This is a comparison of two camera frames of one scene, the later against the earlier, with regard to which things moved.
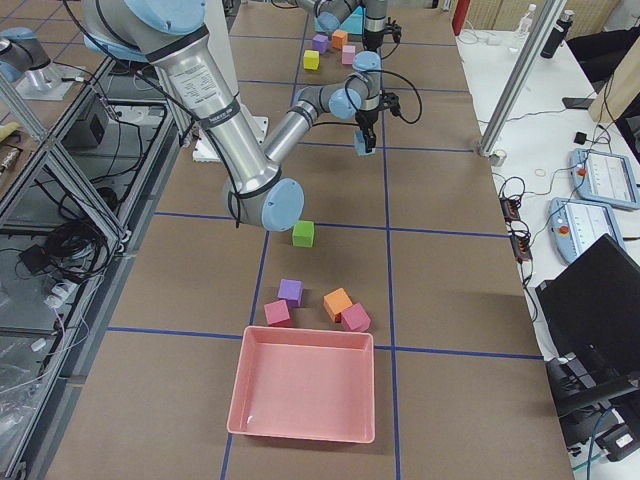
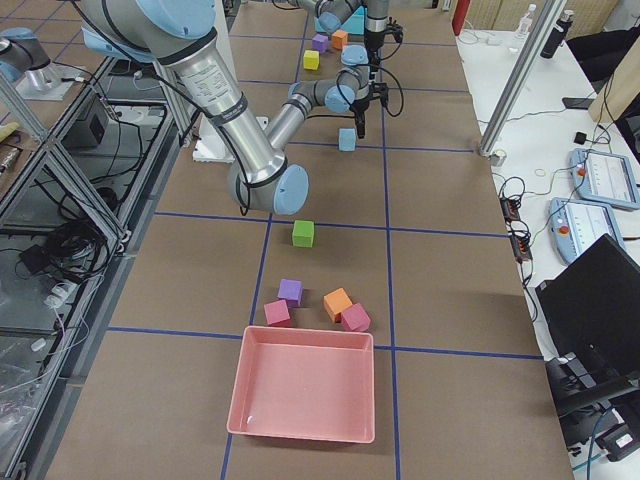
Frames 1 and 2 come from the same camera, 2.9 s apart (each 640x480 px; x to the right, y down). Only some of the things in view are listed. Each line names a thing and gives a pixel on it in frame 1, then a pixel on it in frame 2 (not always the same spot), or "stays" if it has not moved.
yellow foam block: (311, 59) stays
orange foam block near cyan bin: (339, 38) stays
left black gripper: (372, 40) stays
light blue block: (360, 144) to (347, 139)
